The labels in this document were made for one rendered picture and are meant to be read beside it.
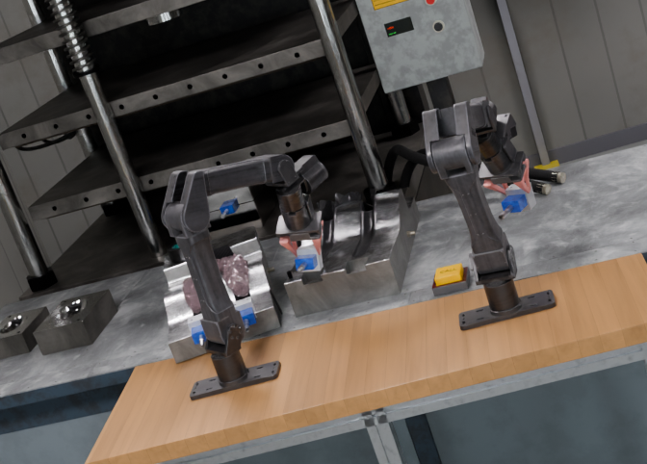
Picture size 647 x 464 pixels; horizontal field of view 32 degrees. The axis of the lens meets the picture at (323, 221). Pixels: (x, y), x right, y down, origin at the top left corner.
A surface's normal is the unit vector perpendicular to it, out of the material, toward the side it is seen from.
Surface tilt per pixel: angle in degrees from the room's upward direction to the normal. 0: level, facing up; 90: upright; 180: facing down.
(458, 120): 49
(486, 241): 105
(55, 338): 90
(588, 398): 90
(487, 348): 0
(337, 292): 90
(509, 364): 90
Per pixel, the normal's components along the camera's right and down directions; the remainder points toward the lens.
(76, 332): -0.17, 0.37
